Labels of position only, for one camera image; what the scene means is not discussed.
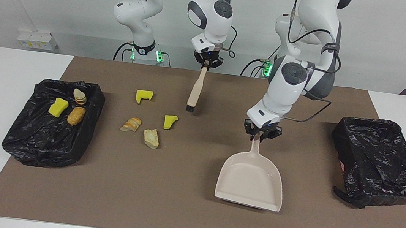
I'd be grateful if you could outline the pale angular bread chunk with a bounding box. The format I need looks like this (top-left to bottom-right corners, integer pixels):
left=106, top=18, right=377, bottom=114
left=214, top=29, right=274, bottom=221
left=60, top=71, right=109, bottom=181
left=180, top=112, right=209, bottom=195
left=142, top=128, right=161, bottom=150

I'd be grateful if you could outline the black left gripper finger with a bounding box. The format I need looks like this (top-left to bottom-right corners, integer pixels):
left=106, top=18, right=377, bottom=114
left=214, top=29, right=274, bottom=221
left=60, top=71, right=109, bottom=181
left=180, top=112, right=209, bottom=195
left=243, top=120, right=259, bottom=142
left=266, top=125, right=284, bottom=141

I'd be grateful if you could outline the brown table mat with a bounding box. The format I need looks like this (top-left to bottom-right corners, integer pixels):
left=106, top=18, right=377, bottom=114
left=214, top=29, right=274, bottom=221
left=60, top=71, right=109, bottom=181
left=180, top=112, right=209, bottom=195
left=0, top=48, right=406, bottom=228

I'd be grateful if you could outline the black base cable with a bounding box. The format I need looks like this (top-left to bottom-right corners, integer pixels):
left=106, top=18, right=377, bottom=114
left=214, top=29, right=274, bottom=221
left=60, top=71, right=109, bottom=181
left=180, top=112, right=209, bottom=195
left=240, top=55, right=272, bottom=79
left=113, top=40, right=135, bottom=63

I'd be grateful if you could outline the black left base cable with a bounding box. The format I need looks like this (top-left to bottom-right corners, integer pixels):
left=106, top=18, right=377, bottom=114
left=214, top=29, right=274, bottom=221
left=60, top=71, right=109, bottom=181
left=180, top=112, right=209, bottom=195
left=240, top=55, right=272, bottom=79

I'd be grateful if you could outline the black bag lined bin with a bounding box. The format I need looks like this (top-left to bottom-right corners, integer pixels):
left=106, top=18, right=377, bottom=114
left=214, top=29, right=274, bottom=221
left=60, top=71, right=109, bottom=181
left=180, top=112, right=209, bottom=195
left=0, top=72, right=107, bottom=174
left=324, top=114, right=406, bottom=214

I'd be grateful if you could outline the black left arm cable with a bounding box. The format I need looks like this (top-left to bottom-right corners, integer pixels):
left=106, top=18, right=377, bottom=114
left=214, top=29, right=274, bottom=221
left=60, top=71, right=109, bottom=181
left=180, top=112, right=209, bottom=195
left=278, top=0, right=350, bottom=127

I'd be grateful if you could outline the yellow sponge with square notch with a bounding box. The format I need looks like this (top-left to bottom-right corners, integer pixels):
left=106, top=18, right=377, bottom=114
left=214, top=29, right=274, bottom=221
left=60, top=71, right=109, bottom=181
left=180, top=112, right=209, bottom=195
left=135, top=89, right=154, bottom=106

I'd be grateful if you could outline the white wall power box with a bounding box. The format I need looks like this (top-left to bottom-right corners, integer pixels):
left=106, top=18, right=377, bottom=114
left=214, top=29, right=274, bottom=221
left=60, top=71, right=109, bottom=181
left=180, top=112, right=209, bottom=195
left=16, top=29, right=60, bottom=52

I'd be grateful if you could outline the pale ridged bread piece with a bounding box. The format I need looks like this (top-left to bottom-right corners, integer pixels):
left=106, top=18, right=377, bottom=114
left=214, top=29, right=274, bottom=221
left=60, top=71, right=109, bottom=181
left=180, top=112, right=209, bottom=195
left=72, top=88, right=88, bottom=106

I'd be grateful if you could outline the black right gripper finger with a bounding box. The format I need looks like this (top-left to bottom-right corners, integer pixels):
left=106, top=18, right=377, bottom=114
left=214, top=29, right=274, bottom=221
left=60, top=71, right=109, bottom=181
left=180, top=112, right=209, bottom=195
left=192, top=51, right=205, bottom=68
left=211, top=56, right=225, bottom=70

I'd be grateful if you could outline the beige plastic dustpan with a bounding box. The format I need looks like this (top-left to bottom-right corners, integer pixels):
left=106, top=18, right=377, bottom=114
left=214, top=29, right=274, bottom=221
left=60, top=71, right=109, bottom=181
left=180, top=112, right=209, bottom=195
left=213, top=130, right=290, bottom=212

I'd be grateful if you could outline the beige brush with black bristles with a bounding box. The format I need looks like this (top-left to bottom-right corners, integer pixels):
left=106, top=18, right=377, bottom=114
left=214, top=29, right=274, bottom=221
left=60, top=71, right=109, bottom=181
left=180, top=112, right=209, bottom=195
left=185, top=66, right=209, bottom=114

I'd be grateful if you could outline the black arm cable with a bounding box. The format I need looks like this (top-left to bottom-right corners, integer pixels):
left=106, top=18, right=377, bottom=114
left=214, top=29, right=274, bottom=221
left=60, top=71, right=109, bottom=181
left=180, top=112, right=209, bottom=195
left=278, top=0, right=350, bottom=127
left=215, top=24, right=239, bottom=59

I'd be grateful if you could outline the yellow sponge block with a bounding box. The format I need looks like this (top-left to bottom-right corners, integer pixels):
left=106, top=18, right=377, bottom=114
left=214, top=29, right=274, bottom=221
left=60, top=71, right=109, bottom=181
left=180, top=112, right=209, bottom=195
left=47, top=97, right=70, bottom=119

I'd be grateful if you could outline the black right base cable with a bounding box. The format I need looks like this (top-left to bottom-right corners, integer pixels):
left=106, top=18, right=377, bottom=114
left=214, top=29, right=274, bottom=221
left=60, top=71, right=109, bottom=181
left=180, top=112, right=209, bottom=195
left=113, top=40, right=135, bottom=63

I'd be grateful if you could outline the yellow sponge with curved notch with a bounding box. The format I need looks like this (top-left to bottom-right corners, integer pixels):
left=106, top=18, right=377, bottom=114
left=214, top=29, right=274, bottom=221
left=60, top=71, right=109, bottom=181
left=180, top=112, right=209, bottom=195
left=163, top=114, right=179, bottom=131

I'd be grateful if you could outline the brown bread roll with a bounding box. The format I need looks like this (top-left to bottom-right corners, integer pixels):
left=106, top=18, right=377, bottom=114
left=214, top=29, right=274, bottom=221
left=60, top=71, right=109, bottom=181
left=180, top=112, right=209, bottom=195
left=66, top=105, right=87, bottom=127

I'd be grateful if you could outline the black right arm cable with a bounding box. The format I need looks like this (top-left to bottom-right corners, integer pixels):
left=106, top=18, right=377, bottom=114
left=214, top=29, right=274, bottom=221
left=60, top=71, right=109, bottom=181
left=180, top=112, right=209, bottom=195
left=215, top=24, right=239, bottom=59

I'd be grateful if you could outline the striped orange bread piece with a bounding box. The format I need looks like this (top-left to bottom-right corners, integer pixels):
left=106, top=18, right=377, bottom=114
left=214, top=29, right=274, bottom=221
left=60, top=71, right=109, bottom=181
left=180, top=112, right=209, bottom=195
left=120, top=116, right=142, bottom=134

